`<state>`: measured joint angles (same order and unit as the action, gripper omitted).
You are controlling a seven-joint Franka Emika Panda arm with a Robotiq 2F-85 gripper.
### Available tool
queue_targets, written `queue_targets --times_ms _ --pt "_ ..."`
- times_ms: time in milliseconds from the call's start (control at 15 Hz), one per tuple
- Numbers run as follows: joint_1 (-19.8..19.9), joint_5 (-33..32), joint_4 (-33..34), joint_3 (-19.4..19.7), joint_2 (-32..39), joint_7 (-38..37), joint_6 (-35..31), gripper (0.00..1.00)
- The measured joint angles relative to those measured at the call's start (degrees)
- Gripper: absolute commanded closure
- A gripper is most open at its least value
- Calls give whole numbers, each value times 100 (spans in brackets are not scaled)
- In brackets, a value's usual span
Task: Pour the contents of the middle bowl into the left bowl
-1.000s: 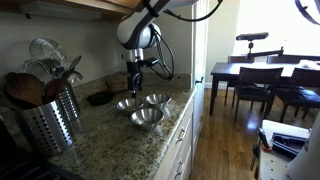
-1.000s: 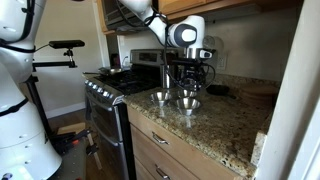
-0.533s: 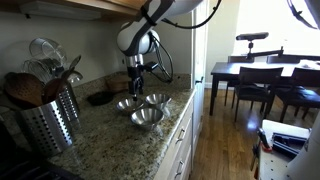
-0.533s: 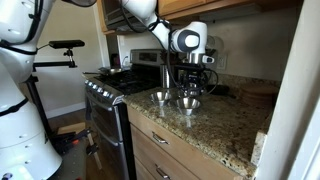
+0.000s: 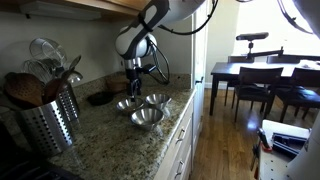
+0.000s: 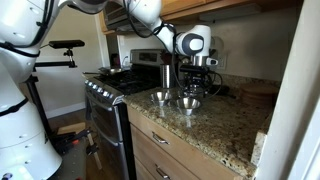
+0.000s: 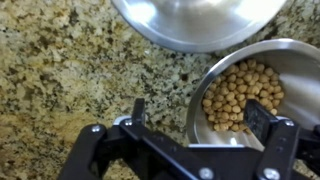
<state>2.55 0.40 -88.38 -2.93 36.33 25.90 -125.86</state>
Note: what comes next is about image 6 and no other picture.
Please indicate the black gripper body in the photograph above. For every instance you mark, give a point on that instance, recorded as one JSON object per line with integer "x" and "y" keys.
{"x": 195, "y": 80}

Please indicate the dark frying pan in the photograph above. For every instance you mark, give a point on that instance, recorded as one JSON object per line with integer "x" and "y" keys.
{"x": 110, "y": 70}

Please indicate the stainless steel gas range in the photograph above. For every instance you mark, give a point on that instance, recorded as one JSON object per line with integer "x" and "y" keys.
{"x": 106, "y": 120}

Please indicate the white wall outlet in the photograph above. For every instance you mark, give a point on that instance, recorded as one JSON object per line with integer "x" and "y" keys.
{"x": 220, "y": 61}

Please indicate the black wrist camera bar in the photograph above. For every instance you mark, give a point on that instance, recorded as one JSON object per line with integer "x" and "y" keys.
{"x": 193, "y": 69}

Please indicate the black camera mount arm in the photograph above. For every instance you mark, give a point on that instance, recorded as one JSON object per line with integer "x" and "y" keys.
{"x": 53, "y": 63}

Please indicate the perforated robot workbench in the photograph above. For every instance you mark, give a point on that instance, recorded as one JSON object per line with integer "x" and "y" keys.
{"x": 71, "y": 165}

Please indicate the light wooden board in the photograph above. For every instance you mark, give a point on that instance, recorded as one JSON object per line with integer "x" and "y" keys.
{"x": 71, "y": 127}

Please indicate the black stereo camera bar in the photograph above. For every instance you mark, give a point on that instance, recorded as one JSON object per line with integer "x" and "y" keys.
{"x": 66, "y": 44}

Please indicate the white door panel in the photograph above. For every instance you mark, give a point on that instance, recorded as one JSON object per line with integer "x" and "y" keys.
{"x": 290, "y": 100}

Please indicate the brown wooden bowl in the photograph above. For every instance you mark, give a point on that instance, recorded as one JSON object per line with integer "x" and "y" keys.
{"x": 260, "y": 93}

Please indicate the black stand pole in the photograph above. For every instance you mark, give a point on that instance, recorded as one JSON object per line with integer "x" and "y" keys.
{"x": 36, "y": 100}

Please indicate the small stainless steel bowl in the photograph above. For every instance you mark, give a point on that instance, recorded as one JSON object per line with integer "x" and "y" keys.
{"x": 187, "y": 104}
{"x": 160, "y": 97}

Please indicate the stainless range hood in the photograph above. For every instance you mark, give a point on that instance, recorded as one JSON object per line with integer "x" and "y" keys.
{"x": 120, "y": 16}

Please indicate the perforated steel utensil holder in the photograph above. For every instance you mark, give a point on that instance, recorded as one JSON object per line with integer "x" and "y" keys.
{"x": 166, "y": 76}

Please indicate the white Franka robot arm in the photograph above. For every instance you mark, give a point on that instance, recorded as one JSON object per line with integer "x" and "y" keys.
{"x": 20, "y": 133}

